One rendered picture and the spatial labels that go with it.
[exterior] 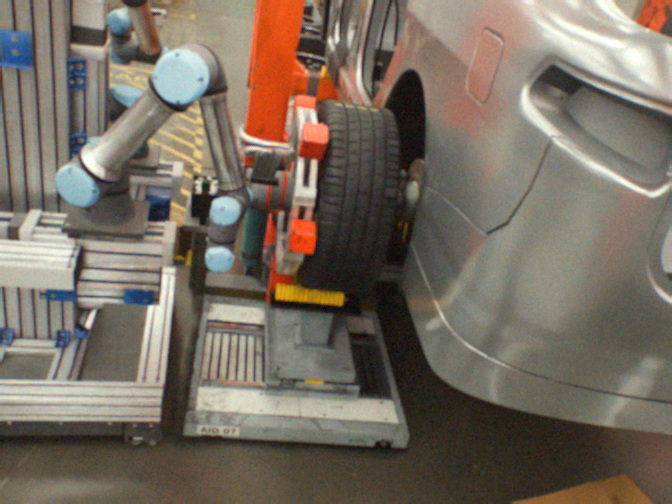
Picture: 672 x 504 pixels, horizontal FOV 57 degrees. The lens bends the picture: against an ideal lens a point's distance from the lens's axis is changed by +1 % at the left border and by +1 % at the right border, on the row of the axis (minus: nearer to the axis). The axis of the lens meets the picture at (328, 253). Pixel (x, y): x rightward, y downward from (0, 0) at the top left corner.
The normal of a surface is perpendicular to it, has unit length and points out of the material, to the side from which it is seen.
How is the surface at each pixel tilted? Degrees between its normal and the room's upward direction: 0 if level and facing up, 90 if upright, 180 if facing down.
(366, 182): 56
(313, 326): 90
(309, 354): 0
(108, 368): 0
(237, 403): 0
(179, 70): 84
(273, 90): 90
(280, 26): 90
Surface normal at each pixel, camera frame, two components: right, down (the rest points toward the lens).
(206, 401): 0.18, -0.86
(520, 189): -0.86, 0.10
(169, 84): -0.04, 0.39
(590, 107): -0.82, 0.35
